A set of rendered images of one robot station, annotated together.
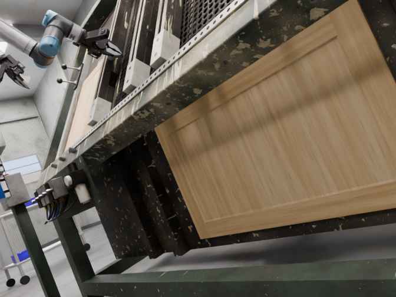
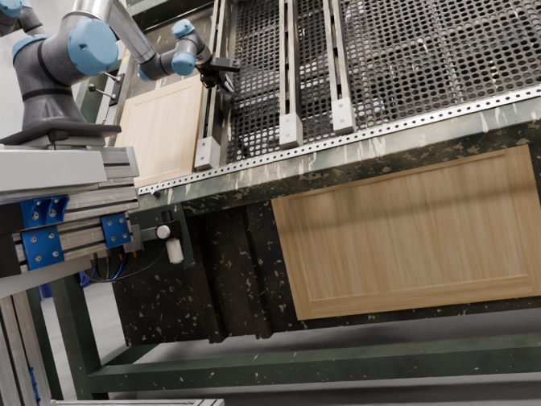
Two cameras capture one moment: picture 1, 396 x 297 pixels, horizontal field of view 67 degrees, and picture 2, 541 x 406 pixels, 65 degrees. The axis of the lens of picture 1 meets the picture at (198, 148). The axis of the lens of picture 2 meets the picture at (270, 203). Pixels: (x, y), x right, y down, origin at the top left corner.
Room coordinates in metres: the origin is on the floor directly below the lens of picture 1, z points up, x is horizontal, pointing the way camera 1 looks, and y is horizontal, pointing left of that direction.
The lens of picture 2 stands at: (-0.19, 0.80, 0.78)
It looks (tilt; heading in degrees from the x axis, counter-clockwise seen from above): 2 degrees down; 337
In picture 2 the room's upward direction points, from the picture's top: 13 degrees counter-clockwise
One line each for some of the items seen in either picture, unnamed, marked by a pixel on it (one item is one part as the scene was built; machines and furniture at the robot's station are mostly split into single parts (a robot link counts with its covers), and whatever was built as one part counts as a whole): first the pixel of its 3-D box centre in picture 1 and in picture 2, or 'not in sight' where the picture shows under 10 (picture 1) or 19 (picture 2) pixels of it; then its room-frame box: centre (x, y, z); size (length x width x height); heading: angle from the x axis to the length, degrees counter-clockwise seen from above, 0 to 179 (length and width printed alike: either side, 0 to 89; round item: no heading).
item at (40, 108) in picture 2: not in sight; (52, 114); (0.99, 0.83, 1.09); 0.15 x 0.15 x 0.10
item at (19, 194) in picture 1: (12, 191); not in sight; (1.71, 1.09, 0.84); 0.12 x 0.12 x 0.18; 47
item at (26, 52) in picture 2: not in sight; (43, 68); (0.99, 0.83, 1.20); 0.13 x 0.12 x 0.14; 44
